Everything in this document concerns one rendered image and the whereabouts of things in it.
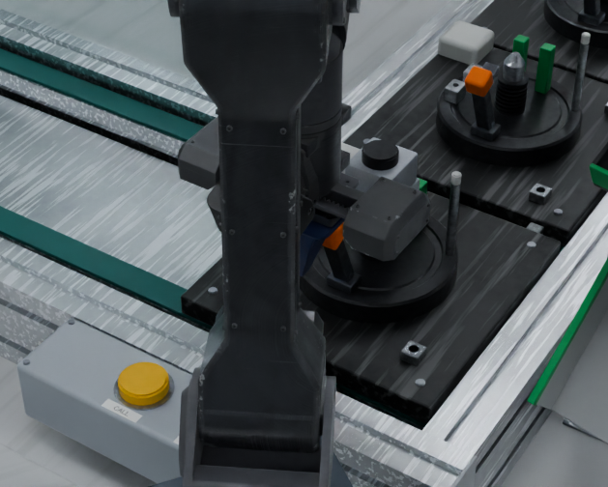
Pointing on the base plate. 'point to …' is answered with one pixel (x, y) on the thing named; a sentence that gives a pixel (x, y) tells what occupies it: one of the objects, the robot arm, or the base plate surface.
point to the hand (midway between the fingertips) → (301, 237)
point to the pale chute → (594, 358)
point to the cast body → (383, 164)
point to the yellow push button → (143, 384)
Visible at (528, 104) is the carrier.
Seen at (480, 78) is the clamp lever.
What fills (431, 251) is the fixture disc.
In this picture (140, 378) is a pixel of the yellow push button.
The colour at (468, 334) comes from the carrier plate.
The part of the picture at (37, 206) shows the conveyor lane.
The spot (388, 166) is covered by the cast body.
